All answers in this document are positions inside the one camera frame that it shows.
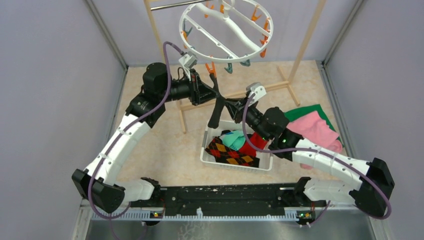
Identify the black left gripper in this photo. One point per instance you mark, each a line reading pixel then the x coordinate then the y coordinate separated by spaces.
pixel 199 92

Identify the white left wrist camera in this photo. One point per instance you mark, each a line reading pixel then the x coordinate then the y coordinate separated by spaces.
pixel 187 61

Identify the white perforated plastic basket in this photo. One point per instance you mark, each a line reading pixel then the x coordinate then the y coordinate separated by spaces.
pixel 225 126

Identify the black argyle sock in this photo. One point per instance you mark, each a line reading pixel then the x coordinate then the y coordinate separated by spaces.
pixel 246 156

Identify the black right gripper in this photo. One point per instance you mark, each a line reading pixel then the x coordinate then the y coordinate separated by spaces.
pixel 236 106

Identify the pink cloth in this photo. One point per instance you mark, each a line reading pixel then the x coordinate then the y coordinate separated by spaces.
pixel 314 128

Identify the aluminium rail frame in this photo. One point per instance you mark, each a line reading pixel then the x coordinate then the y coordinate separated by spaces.
pixel 335 221

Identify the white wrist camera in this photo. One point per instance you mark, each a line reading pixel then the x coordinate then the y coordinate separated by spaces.
pixel 255 92
pixel 187 61

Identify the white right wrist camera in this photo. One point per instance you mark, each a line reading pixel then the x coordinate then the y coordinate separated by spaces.
pixel 255 92

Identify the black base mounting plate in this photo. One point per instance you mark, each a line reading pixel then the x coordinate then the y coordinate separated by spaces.
pixel 232 200

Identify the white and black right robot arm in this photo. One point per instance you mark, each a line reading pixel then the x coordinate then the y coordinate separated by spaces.
pixel 324 155

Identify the green cloth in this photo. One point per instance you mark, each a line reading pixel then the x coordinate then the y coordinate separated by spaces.
pixel 295 114

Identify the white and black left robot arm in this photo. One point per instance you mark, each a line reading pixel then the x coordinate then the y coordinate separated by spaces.
pixel 126 136

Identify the white round sock hanger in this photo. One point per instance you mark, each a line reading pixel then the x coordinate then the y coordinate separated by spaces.
pixel 226 31

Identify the white slotted cable duct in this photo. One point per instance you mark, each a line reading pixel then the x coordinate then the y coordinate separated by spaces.
pixel 158 216

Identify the teal patterned sock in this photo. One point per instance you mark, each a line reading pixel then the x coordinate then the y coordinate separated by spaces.
pixel 234 140

